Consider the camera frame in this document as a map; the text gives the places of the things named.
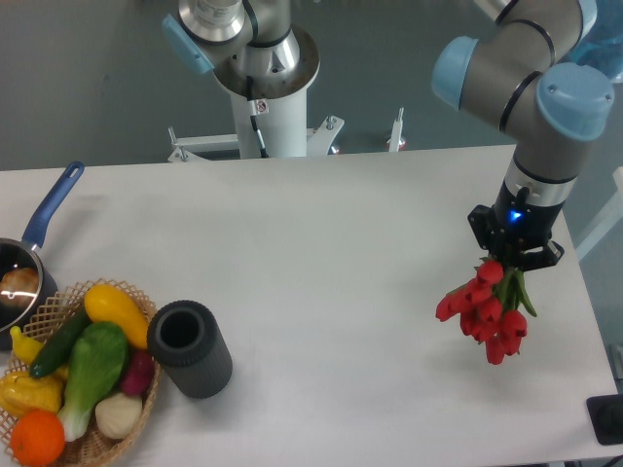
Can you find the orange fruit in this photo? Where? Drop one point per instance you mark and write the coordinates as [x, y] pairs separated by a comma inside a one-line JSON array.
[[37, 439]]

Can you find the white frame at right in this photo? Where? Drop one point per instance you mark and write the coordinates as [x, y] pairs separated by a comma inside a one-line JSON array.
[[601, 224]]

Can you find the green bok choy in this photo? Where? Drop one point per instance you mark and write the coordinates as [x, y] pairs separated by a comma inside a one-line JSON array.
[[95, 365]]

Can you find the green cucumber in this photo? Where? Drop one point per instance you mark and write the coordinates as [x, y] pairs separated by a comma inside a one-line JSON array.
[[57, 349]]

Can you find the dark grey ribbed vase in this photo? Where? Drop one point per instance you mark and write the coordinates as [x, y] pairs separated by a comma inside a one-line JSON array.
[[185, 339]]

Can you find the brown bread in pan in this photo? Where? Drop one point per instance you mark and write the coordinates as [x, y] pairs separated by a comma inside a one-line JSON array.
[[19, 287]]

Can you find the yellow squash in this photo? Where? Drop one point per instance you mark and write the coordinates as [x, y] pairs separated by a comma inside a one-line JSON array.
[[105, 302]]

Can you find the yellow bell pepper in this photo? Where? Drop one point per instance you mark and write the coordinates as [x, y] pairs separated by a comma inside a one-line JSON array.
[[22, 394]]

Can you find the woven wicker basket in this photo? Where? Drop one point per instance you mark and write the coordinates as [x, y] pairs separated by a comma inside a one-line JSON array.
[[94, 448]]

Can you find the white garlic bulb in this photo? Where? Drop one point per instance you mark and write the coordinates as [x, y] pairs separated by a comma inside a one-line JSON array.
[[116, 415]]

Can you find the yellow banana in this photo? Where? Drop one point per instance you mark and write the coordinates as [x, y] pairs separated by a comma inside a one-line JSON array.
[[24, 350]]

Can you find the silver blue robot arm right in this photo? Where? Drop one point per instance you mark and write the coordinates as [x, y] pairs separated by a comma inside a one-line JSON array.
[[555, 110]]

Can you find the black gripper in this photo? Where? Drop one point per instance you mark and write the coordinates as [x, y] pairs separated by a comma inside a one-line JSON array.
[[516, 233]]

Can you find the black device at edge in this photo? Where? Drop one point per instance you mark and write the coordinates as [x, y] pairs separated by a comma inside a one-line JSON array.
[[606, 418]]

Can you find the red tulip bouquet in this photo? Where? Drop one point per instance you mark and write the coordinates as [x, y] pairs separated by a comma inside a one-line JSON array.
[[492, 308]]

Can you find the blue handled saucepan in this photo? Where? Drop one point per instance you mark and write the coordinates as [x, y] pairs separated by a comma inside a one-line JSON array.
[[23, 253]]

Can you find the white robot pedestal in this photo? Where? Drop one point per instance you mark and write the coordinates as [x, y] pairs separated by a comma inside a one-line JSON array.
[[282, 127]]

